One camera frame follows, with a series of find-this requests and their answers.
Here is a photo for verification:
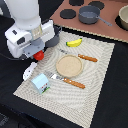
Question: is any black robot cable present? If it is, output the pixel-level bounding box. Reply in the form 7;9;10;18
0;51;26;62

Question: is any dark grey saucepan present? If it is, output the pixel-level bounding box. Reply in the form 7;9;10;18
78;5;111;26

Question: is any small blue milk carton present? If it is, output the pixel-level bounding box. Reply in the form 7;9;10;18
31;74;50;94

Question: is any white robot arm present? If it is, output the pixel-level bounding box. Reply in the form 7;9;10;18
4;0;55;59

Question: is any red toy tomato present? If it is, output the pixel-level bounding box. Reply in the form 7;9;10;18
33;51;44;60

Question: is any grey two-handled pot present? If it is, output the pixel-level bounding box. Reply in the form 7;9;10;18
45;26;62;47

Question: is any wooden handled toy knife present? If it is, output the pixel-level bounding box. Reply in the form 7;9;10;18
59;49;98;62

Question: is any pink toy stove board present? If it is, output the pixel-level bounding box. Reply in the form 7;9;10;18
47;0;128;43

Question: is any beige bowl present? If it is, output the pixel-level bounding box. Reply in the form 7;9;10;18
119;5;128;30

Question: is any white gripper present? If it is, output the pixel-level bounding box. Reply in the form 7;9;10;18
5;20;55;59

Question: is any beige woven placemat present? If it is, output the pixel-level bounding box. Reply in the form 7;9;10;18
14;31;114;128

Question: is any yellow toy banana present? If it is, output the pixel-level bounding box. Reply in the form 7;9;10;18
66;38;82;47

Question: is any round wooden plate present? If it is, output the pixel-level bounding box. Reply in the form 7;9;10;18
56;55;83;78

